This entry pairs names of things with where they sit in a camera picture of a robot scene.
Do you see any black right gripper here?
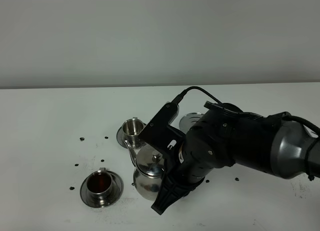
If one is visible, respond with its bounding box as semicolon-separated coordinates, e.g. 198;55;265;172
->
139;108;215;215

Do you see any stainless steel teapot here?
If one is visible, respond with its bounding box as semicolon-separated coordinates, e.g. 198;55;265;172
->
124;140;165;201

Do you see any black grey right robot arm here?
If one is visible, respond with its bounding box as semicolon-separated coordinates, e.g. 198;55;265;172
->
139;102;320;214

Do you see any steel teapot saucer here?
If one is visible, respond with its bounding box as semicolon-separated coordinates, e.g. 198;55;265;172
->
179;112;204;134

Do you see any far stainless steel teacup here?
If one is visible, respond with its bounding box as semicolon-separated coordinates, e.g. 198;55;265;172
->
120;117;145;150

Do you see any stainless steel teacup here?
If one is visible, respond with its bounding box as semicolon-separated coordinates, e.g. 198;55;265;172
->
120;117;145;150
86;168;113;196

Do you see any near stainless steel teacup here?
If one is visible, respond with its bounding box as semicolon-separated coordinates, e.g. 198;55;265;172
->
86;168;113;196

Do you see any near steel saucer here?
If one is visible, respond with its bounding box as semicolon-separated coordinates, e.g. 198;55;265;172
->
79;169;124;208

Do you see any far steel saucer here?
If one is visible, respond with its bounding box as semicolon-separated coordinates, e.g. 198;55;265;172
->
116;123;146;150

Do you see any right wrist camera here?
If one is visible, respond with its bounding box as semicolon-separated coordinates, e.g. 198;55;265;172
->
150;102;179;126

